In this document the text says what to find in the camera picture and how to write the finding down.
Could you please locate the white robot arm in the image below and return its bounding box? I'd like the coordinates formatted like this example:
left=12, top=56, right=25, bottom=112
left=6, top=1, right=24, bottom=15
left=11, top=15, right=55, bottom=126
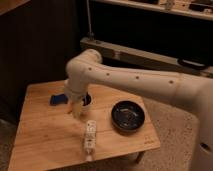
left=64, top=49, right=213, bottom=171

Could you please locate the small wooden table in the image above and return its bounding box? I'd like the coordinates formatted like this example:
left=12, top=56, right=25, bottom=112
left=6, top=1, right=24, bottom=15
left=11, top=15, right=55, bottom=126
left=8, top=81, right=160, bottom=171

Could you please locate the black round bowl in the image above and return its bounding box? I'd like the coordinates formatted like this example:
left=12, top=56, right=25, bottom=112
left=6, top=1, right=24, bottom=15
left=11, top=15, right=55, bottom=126
left=111, top=100, right=145, bottom=133

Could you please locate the metal vertical rod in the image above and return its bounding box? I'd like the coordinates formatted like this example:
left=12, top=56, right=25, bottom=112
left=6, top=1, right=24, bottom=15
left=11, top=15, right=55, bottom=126
left=86, top=0, right=94, bottom=41

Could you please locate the wooden shelf board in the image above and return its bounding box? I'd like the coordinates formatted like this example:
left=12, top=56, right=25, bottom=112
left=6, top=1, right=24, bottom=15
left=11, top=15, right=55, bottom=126
left=93, top=0, right=213, bottom=21

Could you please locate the long grey case with handle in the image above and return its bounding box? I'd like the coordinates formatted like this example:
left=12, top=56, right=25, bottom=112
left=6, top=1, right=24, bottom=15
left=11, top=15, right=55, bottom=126
left=80, top=37, right=213, bottom=78

